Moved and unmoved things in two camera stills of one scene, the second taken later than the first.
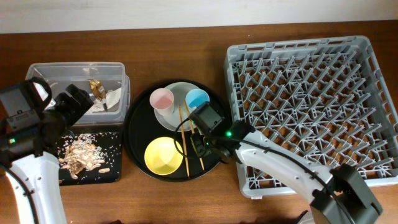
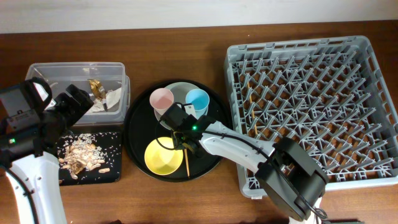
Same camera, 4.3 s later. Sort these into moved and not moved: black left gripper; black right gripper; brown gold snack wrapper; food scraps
Moved: black right gripper
Not moved: black left gripper; food scraps; brown gold snack wrapper
